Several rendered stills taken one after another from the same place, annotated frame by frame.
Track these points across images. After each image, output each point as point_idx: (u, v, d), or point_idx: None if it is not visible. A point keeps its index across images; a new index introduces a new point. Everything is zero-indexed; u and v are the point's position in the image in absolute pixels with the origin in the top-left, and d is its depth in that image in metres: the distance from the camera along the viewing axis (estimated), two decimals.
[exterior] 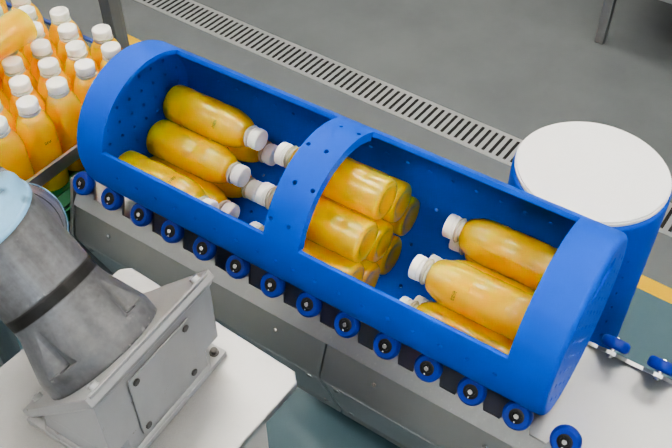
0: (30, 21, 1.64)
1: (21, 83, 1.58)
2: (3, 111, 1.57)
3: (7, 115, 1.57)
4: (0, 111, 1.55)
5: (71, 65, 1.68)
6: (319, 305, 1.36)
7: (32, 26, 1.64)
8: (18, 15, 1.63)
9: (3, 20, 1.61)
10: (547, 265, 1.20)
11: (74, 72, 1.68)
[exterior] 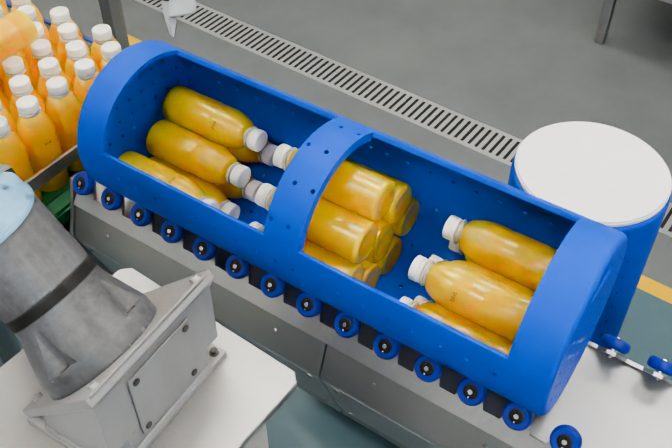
0: (32, 24, 1.64)
1: (21, 83, 1.58)
2: (3, 111, 1.57)
3: (7, 115, 1.57)
4: (0, 111, 1.55)
5: (71, 65, 1.68)
6: (319, 305, 1.36)
7: (33, 29, 1.65)
8: (20, 18, 1.63)
9: (5, 22, 1.61)
10: (546, 268, 1.20)
11: (74, 72, 1.68)
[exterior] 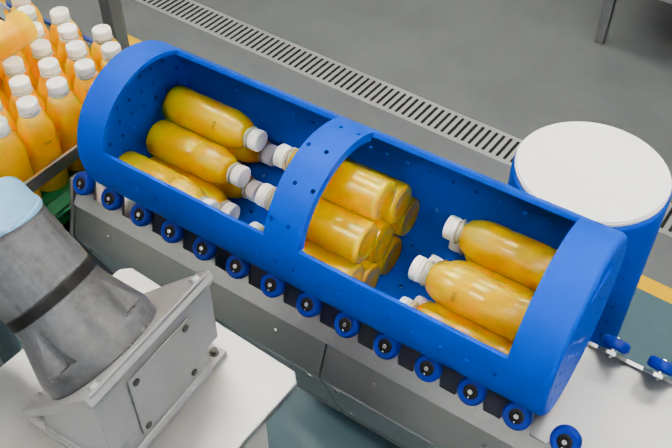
0: (32, 24, 1.64)
1: (21, 83, 1.58)
2: (3, 111, 1.57)
3: (7, 115, 1.57)
4: (0, 111, 1.55)
5: (71, 65, 1.68)
6: (319, 305, 1.36)
7: (33, 29, 1.65)
8: (20, 18, 1.63)
9: (5, 22, 1.61)
10: (546, 268, 1.20)
11: (74, 72, 1.68)
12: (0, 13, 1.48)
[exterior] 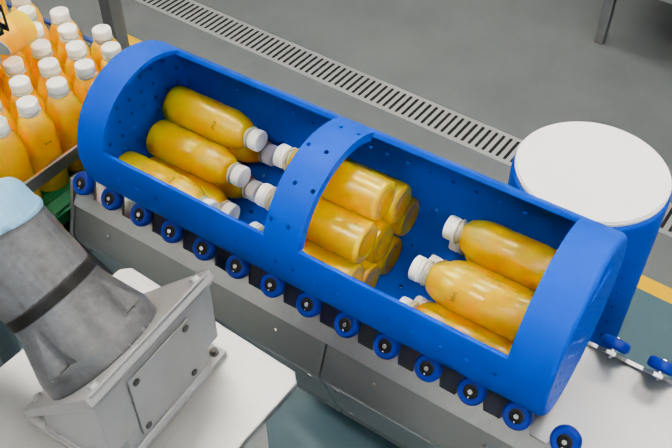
0: (32, 24, 1.64)
1: (21, 83, 1.58)
2: (3, 111, 1.57)
3: (7, 115, 1.57)
4: (0, 111, 1.55)
5: (71, 65, 1.68)
6: (319, 305, 1.36)
7: (33, 29, 1.65)
8: (20, 18, 1.63)
9: (5, 22, 1.61)
10: (546, 268, 1.20)
11: (74, 72, 1.68)
12: None
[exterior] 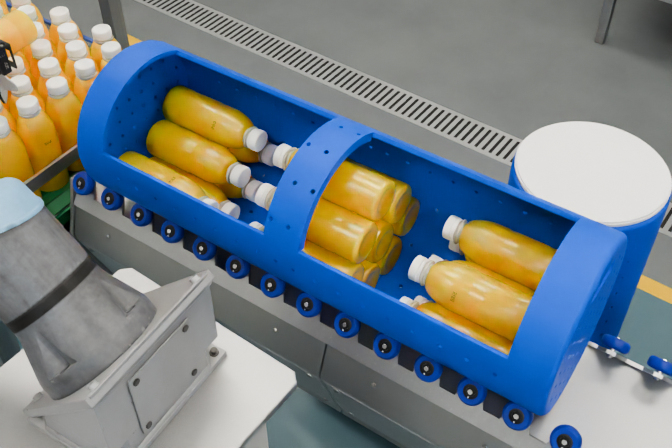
0: (32, 24, 1.64)
1: (21, 83, 1.58)
2: (3, 111, 1.57)
3: (7, 115, 1.57)
4: (0, 111, 1.55)
5: (71, 65, 1.68)
6: (319, 305, 1.36)
7: (33, 29, 1.65)
8: (20, 18, 1.63)
9: (5, 22, 1.61)
10: (546, 268, 1.20)
11: (74, 72, 1.68)
12: (3, 95, 1.56)
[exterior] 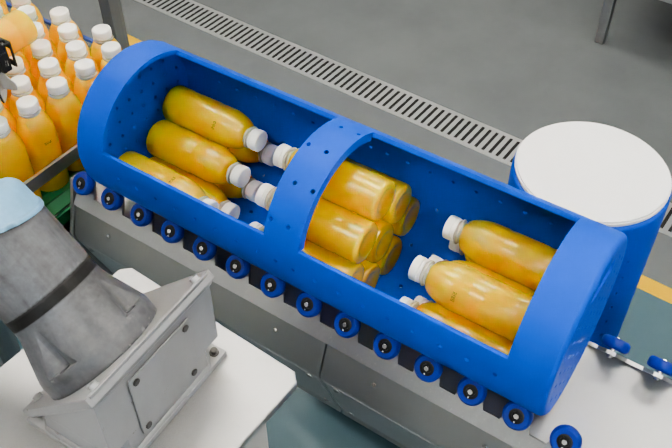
0: (32, 24, 1.64)
1: (21, 83, 1.58)
2: (3, 111, 1.56)
3: (7, 115, 1.57)
4: (0, 111, 1.55)
5: (71, 65, 1.68)
6: (319, 305, 1.36)
7: (33, 29, 1.65)
8: (20, 18, 1.63)
9: (5, 22, 1.61)
10: (546, 268, 1.20)
11: (74, 72, 1.68)
12: (3, 94, 1.55)
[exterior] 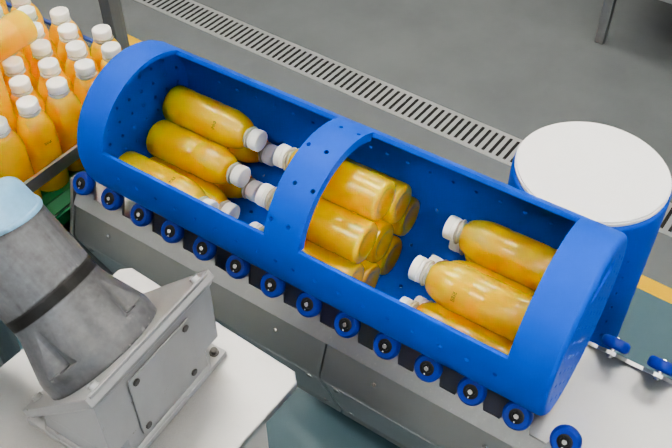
0: (32, 24, 1.64)
1: (21, 83, 1.58)
2: None
3: None
4: None
5: (71, 65, 1.68)
6: (319, 305, 1.36)
7: (33, 29, 1.65)
8: (20, 18, 1.63)
9: (5, 22, 1.61)
10: (546, 268, 1.20)
11: (74, 72, 1.68)
12: None
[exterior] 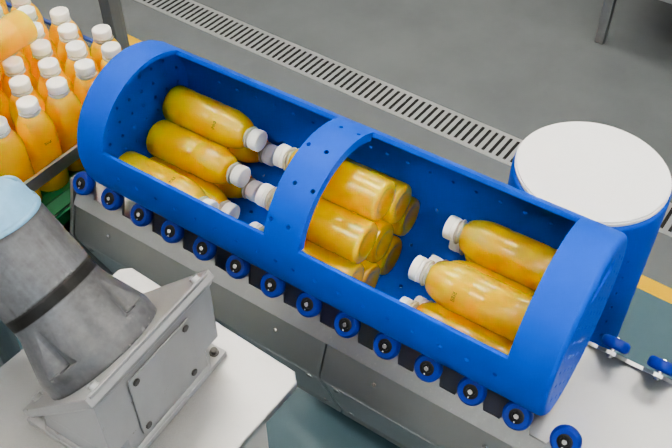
0: (32, 24, 1.64)
1: (21, 83, 1.58)
2: None
3: None
4: None
5: (71, 65, 1.68)
6: (319, 305, 1.36)
7: (33, 29, 1.65)
8: (20, 18, 1.63)
9: (5, 22, 1.61)
10: (546, 268, 1.20)
11: (74, 72, 1.68)
12: None
